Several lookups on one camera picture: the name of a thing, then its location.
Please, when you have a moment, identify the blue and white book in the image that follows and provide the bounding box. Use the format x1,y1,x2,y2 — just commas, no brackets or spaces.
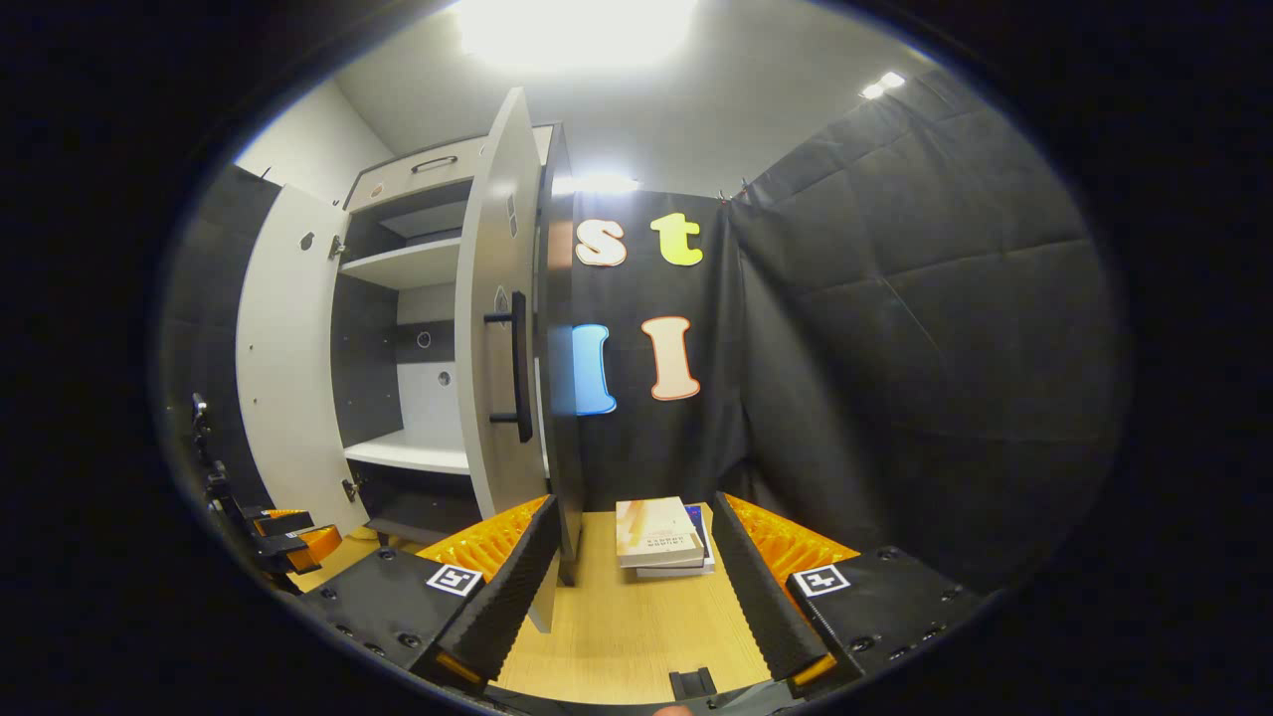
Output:
636,503,717,581

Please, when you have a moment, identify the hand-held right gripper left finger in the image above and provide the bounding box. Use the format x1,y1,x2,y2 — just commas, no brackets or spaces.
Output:
298,494,563,694

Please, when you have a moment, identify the grey and white cabinet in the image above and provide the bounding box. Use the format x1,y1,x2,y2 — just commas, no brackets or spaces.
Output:
333,122,588,586

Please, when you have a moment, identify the black backdrop cloth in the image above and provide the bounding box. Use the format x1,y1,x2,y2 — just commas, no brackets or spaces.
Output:
159,65,1130,598

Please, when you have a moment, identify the large ceiling light panel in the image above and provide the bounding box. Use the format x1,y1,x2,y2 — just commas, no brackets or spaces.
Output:
453,0,697,71

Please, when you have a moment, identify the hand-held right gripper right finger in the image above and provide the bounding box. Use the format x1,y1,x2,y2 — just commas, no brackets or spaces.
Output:
709,491,986,699

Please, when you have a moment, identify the light grey cabinet door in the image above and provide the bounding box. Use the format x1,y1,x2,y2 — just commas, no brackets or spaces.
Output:
455,87,558,634
235,183,371,538

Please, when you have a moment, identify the light grey cabinet drawer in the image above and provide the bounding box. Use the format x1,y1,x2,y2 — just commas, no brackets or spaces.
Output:
343,124,553,213

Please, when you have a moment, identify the black right door handle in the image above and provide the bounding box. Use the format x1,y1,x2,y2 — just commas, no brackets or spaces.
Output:
483,290,535,445

